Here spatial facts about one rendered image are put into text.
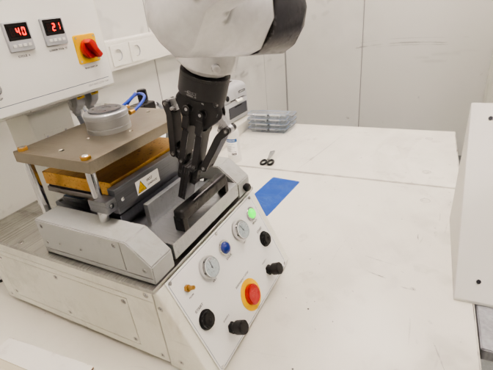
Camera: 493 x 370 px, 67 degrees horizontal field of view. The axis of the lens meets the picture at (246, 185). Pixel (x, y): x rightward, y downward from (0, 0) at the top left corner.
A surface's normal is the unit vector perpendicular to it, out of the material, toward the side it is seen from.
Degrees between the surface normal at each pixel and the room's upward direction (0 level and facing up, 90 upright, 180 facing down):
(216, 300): 65
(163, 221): 0
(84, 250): 90
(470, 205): 45
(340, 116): 90
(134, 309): 90
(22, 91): 90
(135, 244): 41
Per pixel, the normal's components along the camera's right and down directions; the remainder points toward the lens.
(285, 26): 0.59, 0.42
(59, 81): 0.89, 0.13
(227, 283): 0.77, -0.25
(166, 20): -0.53, 0.43
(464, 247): -0.36, -0.31
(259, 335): -0.09, -0.89
